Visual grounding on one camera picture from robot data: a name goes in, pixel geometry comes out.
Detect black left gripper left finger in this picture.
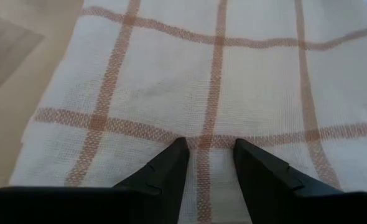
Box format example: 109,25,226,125
113,137,190,224

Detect white towel red checks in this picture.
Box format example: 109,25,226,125
9,0,367,224

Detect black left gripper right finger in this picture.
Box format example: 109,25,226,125
233,139,343,224

